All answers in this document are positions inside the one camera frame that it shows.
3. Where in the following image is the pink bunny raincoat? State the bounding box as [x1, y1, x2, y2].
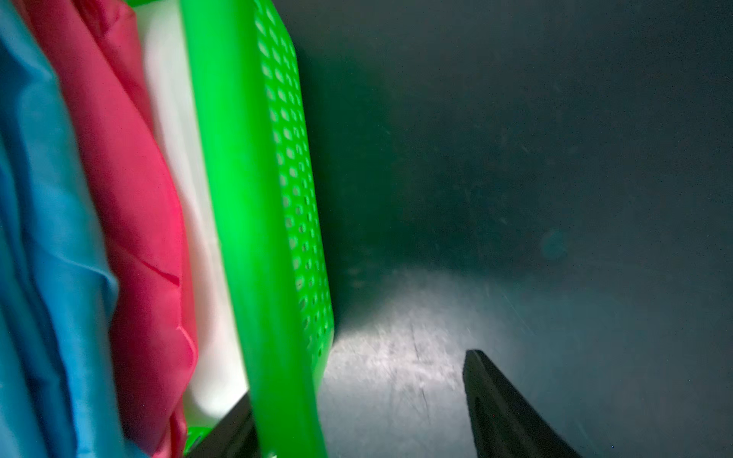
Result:
[17, 1, 199, 457]

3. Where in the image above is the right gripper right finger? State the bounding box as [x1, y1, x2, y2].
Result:
[463, 349, 578, 458]

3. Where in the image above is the blue raincoat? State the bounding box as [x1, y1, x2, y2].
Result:
[1, 1, 140, 457]

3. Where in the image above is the green plastic basket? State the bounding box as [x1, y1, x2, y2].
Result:
[125, 0, 336, 458]

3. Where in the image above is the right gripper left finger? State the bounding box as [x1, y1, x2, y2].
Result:
[185, 394, 261, 458]

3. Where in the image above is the white raincoat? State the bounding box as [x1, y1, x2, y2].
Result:
[135, 1, 248, 427]

